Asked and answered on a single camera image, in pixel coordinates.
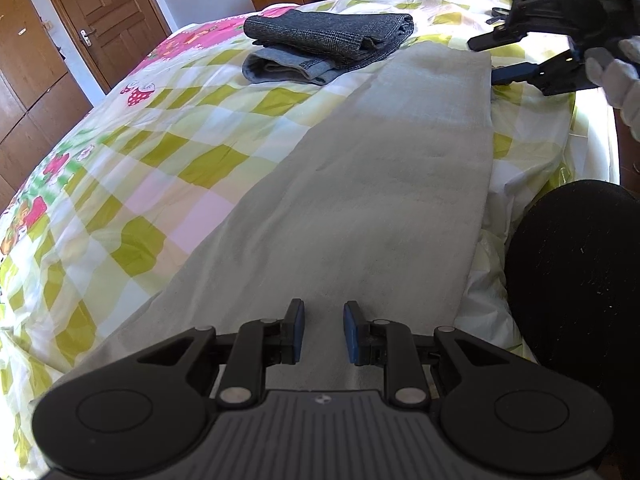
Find brown wooden door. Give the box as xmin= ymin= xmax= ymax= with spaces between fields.
xmin=37 ymin=0 xmax=172 ymax=94

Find person's right hand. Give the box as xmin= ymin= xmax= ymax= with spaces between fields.
xmin=584 ymin=35 xmax=640 ymax=142

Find brown wooden wardrobe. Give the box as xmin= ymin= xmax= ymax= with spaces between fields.
xmin=0 ymin=0 xmax=94 ymax=207

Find person's black-clad leg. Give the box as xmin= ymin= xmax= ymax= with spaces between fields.
xmin=502 ymin=180 xmax=640 ymax=467

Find light grey pants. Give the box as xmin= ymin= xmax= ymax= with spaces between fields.
xmin=47 ymin=41 xmax=497 ymax=396

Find dark grey checked folded pants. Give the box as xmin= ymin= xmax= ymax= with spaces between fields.
xmin=243 ymin=10 xmax=415 ymax=64

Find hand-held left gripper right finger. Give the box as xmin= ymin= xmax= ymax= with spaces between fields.
xmin=342 ymin=301 xmax=502 ymax=407

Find printed checked blanket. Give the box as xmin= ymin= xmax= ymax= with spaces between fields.
xmin=0 ymin=0 xmax=622 ymax=480

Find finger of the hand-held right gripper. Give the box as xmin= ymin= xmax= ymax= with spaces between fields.
xmin=491 ymin=47 xmax=601 ymax=97
xmin=468 ymin=27 xmax=533 ymax=52

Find folded blue jeans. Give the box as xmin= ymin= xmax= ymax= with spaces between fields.
xmin=242 ymin=39 xmax=401 ymax=86

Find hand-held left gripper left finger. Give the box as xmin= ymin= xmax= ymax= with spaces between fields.
xmin=137 ymin=298 xmax=306 ymax=408

